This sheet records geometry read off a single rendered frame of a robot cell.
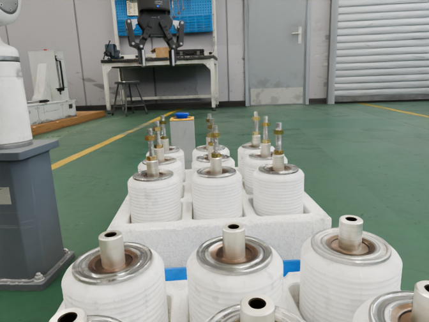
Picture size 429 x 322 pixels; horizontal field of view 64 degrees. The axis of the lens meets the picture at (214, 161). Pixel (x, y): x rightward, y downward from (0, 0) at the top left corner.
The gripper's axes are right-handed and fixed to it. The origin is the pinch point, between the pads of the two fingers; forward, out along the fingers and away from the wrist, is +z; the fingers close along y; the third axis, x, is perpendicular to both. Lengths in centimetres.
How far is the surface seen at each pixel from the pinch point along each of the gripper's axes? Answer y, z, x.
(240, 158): 17.6, 24.4, -8.2
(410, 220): 68, 47, -18
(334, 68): 354, -7, 342
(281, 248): 11, 34, -37
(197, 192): -1.0, 24.7, -27.8
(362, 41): 392, -44, 329
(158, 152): -4.2, 19.7, -12.2
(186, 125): 9.8, 17.5, 11.1
